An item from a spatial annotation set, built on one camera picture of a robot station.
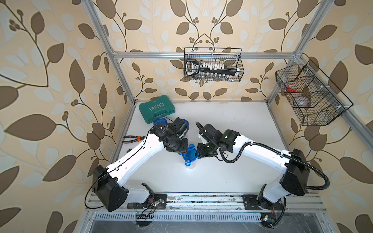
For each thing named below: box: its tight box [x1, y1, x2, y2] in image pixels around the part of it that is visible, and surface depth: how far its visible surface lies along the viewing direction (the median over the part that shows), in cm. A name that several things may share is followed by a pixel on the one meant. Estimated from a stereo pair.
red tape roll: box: [287, 84, 298, 93], surface depth 84 cm
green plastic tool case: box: [138, 95, 176, 125], surface depth 113 cm
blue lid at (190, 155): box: [177, 143, 202, 167], surface depth 78 cm
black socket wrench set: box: [185, 59, 240, 81], surface depth 86 cm
